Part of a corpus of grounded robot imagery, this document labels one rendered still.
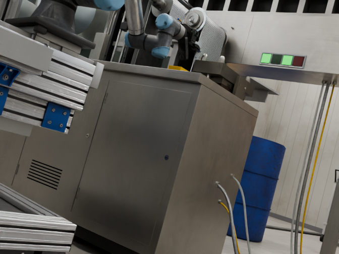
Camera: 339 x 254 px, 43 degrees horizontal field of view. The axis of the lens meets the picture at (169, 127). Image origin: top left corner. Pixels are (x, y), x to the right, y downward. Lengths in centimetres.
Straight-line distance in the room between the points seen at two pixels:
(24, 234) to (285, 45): 165
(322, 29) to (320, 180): 597
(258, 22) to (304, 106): 618
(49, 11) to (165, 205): 89
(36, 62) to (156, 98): 80
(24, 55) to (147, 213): 91
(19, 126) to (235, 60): 137
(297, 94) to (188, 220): 697
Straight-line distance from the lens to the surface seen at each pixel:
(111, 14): 285
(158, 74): 194
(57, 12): 146
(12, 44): 125
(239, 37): 255
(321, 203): 813
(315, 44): 237
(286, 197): 843
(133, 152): 195
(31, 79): 141
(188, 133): 181
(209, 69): 212
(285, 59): 238
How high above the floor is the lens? 51
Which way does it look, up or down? 4 degrees up
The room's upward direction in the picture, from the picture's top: 16 degrees clockwise
